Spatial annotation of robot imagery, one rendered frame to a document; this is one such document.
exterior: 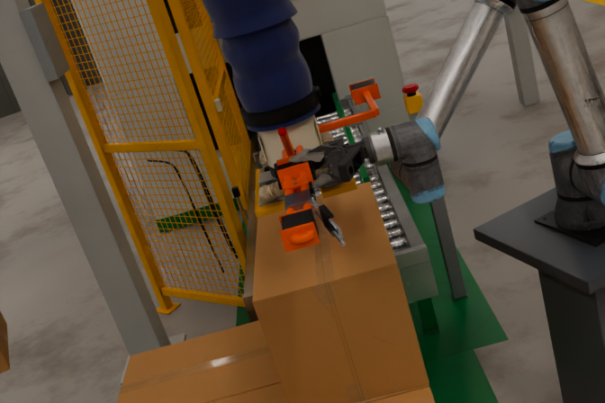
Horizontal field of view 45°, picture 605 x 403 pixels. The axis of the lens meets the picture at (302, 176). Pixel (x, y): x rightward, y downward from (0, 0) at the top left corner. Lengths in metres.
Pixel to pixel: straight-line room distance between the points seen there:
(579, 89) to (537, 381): 1.34
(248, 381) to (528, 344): 1.25
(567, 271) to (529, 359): 0.98
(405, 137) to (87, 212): 1.90
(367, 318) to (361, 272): 0.14
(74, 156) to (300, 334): 1.62
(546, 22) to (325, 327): 0.97
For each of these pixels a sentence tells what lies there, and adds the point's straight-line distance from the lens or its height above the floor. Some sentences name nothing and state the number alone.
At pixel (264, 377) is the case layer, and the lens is 2.40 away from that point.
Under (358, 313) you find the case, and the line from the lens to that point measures 2.01.
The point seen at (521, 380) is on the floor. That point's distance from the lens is 2.99.
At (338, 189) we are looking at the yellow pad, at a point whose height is 1.13.
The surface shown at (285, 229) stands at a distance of 1.51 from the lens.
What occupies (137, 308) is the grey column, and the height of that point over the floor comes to 0.34.
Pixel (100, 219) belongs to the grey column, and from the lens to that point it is 3.41.
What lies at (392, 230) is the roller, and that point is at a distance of 3.00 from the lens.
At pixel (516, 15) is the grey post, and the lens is 5.53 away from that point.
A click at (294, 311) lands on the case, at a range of 1.99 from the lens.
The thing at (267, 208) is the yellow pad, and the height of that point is 1.14.
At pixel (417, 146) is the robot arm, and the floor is 1.24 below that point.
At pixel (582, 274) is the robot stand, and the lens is 2.13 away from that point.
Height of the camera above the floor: 1.89
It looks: 20 degrees down
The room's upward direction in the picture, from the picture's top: 17 degrees counter-clockwise
